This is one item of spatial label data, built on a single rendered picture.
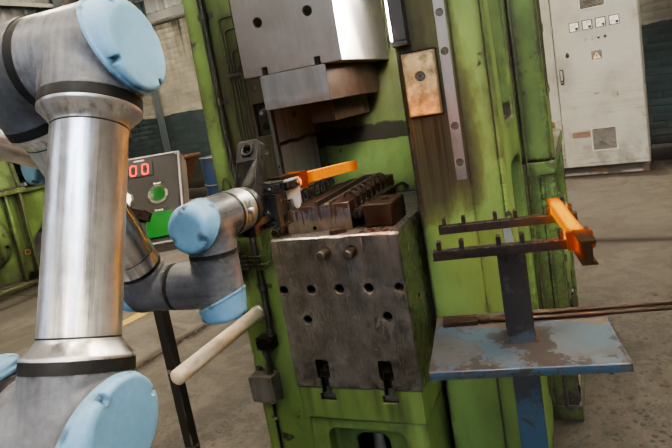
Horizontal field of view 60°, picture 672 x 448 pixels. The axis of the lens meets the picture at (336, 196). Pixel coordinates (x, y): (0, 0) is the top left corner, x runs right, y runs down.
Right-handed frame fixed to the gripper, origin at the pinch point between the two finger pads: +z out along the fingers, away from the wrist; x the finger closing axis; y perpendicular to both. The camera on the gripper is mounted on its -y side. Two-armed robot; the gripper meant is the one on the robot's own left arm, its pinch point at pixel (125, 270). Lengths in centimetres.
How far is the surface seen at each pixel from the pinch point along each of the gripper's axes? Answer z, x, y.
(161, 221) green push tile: -8.4, -7.4, -16.5
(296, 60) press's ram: -46, 27, -47
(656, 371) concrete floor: 93, 69, -170
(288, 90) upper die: -38, 23, -45
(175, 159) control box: -24.3, -11.2, -27.0
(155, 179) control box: -19.7, -13.6, -20.6
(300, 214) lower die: -3.7, 19.8, -44.3
